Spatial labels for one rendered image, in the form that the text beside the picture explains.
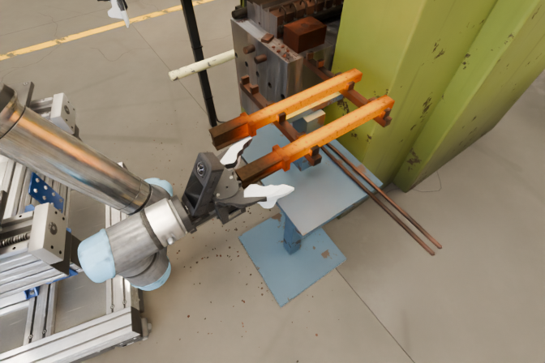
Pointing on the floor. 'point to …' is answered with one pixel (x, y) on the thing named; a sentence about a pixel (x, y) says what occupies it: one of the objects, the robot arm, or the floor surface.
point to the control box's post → (197, 54)
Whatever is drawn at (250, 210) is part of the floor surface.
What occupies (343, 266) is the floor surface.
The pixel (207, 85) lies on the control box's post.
